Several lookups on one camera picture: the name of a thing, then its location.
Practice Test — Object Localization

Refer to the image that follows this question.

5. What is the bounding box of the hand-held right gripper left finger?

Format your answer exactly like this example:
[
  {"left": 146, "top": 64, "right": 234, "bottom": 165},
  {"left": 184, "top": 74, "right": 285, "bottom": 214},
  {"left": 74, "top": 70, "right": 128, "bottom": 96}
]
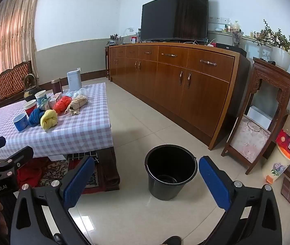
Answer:
[{"left": 10, "top": 155, "right": 96, "bottom": 245}]

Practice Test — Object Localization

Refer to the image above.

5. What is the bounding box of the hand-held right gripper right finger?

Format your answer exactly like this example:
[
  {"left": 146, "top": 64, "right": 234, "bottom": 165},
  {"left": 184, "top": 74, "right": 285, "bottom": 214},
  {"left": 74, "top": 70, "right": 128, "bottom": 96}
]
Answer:
[{"left": 198, "top": 156, "right": 283, "bottom": 245}]

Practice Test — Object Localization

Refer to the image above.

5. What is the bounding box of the blue cloth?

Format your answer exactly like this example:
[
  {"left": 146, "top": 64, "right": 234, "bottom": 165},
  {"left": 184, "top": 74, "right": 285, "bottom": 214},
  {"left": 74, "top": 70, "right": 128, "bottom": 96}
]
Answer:
[{"left": 28, "top": 108, "right": 46, "bottom": 127}]

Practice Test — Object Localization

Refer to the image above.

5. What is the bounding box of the red paper cup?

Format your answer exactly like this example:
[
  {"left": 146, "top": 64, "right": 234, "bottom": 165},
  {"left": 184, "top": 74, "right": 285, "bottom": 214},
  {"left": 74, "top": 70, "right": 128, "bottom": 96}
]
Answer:
[{"left": 23, "top": 99, "right": 38, "bottom": 116}]

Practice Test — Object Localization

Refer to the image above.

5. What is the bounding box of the black plastic bucket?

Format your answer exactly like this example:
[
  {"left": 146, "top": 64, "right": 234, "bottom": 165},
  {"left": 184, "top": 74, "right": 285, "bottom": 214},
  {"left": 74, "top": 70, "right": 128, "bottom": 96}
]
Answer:
[{"left": 144, "top": 144, "right": 198, "bottom": 201}]

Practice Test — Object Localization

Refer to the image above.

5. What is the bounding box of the yellow cloth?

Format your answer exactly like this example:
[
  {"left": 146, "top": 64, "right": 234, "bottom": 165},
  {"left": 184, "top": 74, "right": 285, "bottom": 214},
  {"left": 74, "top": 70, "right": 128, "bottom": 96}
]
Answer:
[{"left": 40, "top": 109, "right": 58, "bottom": 130}]

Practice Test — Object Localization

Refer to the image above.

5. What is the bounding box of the pink white carton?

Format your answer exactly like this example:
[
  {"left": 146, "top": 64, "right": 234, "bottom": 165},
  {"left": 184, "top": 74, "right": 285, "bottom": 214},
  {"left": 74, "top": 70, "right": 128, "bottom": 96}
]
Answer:
[{"left": 48, "top": 93, "right": 64, "bottom": 109}]

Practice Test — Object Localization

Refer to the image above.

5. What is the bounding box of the brown paper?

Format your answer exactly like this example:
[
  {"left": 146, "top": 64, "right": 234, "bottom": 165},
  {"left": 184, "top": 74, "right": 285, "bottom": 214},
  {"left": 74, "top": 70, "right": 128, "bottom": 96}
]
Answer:
[{"left": 65, "top": 95, "right": 88, "bottom": 116}]

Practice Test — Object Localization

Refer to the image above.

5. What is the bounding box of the clear plastic bag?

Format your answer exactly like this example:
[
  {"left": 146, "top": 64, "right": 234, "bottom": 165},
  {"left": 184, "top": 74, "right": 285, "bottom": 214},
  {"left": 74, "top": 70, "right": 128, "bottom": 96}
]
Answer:
[{"left": 68, "top": 87, "right": 88, "bottom": 100}]

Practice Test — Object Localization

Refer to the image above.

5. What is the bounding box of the red cloth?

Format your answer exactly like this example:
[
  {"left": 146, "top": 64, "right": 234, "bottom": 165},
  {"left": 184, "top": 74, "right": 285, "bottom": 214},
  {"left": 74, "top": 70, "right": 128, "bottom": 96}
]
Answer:
[{"left": 17, "top": 162, "right": 43, "bottom": 188}]

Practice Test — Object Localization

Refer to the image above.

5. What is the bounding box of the patterned red rug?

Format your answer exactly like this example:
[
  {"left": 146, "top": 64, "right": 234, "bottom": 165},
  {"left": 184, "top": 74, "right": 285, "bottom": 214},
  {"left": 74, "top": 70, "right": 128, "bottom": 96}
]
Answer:
[{"left": 17, "top": 156, "right": 99, "bottom": 194}]

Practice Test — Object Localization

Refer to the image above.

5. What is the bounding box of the dark wooden table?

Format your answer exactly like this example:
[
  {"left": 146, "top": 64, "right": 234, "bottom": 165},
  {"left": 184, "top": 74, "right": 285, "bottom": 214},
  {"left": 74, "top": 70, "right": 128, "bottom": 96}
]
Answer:
[{"left": 68, "top": 147, "right": 120, "bottom": 192}]

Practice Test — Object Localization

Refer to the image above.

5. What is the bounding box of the purple checkered tablecloth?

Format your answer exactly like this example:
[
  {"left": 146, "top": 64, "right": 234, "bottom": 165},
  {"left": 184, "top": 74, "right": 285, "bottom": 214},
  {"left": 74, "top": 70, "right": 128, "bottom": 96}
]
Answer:
[{"left": 0, "top": 82, "right": 113, "bottom": 160}]

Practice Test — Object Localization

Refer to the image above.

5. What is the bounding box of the black iron teapot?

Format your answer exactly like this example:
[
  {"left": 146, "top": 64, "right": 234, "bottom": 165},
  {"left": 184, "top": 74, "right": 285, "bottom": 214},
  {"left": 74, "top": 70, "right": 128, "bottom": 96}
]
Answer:
[{"left": 23, "top": 73, "right": 41, "bottom": 102}]

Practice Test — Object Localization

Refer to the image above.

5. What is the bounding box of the carved wooden bench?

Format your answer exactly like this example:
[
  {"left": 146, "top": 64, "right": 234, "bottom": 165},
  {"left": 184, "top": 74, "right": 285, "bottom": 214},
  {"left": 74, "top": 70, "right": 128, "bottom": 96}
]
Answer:
[{"left": 0, "top": 61, "right": 33, "bottom": 113}]

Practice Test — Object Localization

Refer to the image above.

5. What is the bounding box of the cream floral plastic bin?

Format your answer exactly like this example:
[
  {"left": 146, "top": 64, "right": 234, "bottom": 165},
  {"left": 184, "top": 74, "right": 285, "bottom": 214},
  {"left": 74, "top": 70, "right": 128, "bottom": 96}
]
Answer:
[{"left": 261, "top": 145, "right": 290, "bottom": 184}]

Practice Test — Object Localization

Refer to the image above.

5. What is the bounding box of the brown tile sample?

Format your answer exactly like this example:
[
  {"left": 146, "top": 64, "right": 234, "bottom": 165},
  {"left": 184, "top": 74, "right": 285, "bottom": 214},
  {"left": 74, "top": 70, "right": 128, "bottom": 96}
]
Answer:
[{"left": 281, "top": 178, "right": 290, "bottom": 206}]

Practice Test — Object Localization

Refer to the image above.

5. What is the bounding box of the white board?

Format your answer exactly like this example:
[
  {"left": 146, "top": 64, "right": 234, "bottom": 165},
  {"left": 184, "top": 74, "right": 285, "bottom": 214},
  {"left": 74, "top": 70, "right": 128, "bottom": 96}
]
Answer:
[{"left": 247, "top": 106, "right": 273, "bottom": 130}]

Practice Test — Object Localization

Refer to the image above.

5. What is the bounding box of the maroon canister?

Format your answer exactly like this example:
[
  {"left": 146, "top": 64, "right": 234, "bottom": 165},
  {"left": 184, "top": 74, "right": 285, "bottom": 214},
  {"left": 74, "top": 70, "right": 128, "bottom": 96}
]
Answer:
[{"left": 51, "top": 79, "right": 63, "bottom": 95}]

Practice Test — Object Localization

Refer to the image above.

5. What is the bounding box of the long wooden sideboard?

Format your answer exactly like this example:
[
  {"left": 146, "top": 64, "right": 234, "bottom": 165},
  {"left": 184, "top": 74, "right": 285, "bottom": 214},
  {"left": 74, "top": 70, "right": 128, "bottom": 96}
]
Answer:
[{"left": 108, "top": 42, "right": 251, "bottom": 150}]

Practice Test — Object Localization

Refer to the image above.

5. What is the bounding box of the white rectangular tin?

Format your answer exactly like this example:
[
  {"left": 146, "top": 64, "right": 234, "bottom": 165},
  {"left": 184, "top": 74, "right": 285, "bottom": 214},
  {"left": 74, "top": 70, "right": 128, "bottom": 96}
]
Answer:
[{"left": 67, "top": 70, "right": 82, "bottom": 91}]

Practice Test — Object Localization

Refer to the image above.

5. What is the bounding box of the beige patterned curtain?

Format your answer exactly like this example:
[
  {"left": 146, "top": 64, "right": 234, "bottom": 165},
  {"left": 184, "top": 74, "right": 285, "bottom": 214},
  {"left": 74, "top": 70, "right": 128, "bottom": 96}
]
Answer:
[{"left": 0, "top": 0, "right": 42, "bottom": 82}]

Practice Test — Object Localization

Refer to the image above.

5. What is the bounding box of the carved wooden stand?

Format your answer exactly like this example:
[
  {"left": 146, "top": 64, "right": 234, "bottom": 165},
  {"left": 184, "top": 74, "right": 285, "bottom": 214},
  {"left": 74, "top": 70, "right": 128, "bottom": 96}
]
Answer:
[{"left": 221, "top": 57, "right": 290, "bottom": 175}]

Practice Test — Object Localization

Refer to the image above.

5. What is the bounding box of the black set-top box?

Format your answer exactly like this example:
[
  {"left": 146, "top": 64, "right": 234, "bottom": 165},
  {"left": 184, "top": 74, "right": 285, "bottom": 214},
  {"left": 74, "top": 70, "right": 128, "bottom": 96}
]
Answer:
[{"left": 216, "top": 42, "right": 247, "bottom": 57}]

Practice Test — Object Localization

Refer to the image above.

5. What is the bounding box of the white plant pot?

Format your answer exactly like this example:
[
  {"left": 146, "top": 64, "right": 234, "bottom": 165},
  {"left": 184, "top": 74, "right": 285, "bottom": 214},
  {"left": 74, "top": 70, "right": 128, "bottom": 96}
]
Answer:
[{"left": 271, "top": 46, "right": 290, "bottom": 71}]

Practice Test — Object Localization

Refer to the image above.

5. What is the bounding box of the small potted plant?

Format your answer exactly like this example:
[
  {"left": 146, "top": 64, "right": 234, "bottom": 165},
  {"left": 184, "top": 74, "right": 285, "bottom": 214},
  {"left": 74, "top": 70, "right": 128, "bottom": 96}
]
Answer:
[{"left": 107, "top": 34, "right": 121, "bottom": 46}]

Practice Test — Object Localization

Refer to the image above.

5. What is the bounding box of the glass vase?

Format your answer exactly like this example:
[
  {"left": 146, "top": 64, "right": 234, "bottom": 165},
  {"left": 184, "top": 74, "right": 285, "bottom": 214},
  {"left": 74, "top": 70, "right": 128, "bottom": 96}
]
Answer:
[{"left": 231, "top": 29, "right": 243, "bottom": 48}]

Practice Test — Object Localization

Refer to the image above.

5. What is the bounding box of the group of small bottles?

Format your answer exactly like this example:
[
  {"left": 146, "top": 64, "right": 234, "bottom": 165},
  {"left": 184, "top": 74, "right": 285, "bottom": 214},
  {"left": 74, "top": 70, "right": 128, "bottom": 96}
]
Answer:
[{"left": 225, "top": 20, "right": 242, "bottom": 33}]

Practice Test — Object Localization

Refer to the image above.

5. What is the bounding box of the large leafy plant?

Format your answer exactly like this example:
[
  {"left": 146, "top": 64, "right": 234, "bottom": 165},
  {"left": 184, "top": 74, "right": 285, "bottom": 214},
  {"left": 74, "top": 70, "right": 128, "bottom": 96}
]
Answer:
[{"left": 252, "top": 19, "right": 290, "bottom": 64}]

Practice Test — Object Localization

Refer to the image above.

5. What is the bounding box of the black flat television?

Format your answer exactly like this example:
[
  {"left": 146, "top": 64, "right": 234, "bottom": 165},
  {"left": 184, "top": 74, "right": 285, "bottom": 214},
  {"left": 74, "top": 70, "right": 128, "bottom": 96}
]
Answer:
[{"left": 140, "top": 0, "right": 209, "bottom": 42}]

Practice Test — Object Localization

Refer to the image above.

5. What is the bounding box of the white wall socket row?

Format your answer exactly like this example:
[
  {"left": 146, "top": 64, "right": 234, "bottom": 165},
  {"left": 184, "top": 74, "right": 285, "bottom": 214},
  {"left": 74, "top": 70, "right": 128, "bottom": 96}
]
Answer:
[{"left": 209, "top": 17, "right": 230, "bottom": 24}]

